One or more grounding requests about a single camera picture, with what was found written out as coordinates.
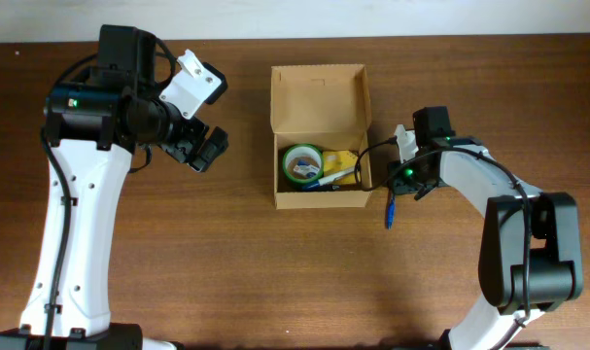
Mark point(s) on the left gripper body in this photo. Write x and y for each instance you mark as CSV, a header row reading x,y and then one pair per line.
x,y
190,141

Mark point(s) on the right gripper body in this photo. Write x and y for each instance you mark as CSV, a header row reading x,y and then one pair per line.
x,y
402,183

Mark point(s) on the blue ballpoint pen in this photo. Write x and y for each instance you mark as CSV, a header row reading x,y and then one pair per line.
x,y
390,210

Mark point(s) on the yellow sticky note pad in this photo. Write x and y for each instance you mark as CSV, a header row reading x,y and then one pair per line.
x,y
336,161

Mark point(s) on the green tape roll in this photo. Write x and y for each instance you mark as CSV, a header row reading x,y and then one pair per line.
x,y
295,152

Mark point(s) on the blue white staples box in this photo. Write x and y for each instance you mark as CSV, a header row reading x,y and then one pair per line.
x,y
304,169

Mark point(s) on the blue white marker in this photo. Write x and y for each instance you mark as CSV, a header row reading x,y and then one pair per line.
x,y
328,179

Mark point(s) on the red black stapler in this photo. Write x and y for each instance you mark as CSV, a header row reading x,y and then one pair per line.
x,y
338,188

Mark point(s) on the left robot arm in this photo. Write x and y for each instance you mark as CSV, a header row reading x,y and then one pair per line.
x,y
132,94

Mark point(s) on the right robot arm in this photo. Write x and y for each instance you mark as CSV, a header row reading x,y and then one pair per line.
x,y
530,260

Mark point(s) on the brown cardboard box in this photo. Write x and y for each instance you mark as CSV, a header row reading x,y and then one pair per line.
x,y
327,106

